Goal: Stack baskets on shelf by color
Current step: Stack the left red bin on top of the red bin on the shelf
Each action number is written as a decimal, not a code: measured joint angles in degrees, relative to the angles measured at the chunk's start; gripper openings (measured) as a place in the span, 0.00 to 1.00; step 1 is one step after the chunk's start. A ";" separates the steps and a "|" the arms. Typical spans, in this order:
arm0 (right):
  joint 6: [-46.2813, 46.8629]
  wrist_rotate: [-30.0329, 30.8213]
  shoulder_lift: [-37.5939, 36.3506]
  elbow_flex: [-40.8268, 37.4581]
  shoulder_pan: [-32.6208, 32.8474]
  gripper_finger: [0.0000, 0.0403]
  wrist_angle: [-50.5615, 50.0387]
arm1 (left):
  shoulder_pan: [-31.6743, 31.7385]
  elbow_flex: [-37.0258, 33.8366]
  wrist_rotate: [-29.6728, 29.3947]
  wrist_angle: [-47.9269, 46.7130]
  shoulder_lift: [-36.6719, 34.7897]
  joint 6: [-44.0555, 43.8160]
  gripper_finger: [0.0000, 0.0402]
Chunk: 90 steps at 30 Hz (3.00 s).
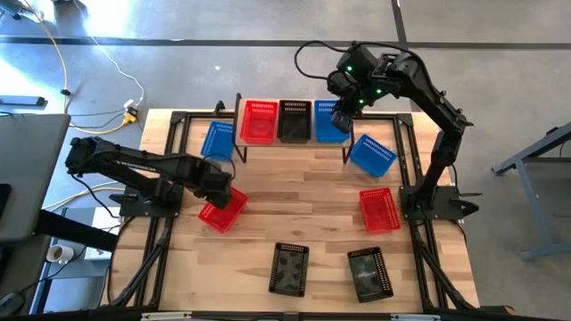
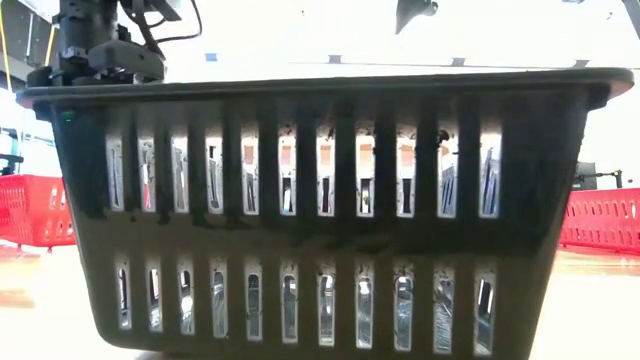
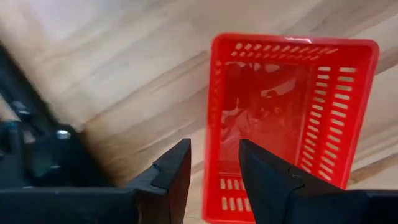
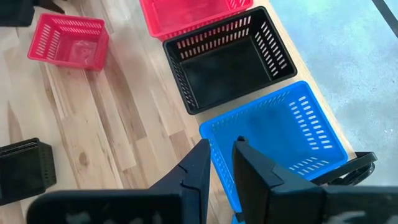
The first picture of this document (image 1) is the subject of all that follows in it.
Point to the black table clamp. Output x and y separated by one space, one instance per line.
218 108

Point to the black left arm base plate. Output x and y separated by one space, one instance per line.
134 209

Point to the wooden shelf black legs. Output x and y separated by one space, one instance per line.
294 146

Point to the black metal table frame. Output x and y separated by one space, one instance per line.
405 119

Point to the red plastic basket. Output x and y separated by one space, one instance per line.
379 211
218 220
259 125

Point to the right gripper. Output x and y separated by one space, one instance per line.
348 98

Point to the black plastic basket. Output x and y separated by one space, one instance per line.
294 127
369 275
289 269

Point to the grey desk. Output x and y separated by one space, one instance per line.
31 178

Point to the black flat device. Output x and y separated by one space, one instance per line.
22 101

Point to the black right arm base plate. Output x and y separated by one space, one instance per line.
446 203

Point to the blue plastic basket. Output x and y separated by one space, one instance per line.
216 142
372 158
325 134

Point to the white box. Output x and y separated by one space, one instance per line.
100 223

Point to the blue-grey metal table frame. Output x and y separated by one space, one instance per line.
535 148

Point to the silver metal bracket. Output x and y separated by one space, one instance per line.
415 317
166 316

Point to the black desk leg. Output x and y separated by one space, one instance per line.
76 232

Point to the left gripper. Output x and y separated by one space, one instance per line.
216 187

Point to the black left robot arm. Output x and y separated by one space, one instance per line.
134 165

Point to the yellow white power plug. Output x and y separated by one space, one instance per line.
130 117

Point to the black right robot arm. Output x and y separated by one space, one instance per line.
428 96

